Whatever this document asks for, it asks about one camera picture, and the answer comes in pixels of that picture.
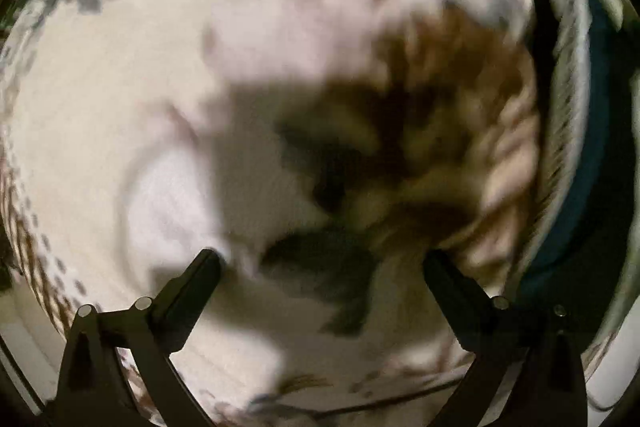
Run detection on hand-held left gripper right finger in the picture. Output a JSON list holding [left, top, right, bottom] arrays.
[[422, 249, 589, 427]]

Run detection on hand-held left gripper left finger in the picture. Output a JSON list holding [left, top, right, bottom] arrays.
[[52, 248, 223, 427]]

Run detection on striped knit sweater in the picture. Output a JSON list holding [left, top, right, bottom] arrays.
[[520, 0, 640, 360]]

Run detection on floral bed blanket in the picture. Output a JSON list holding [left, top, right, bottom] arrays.
[[0, 0, 576, 427]]

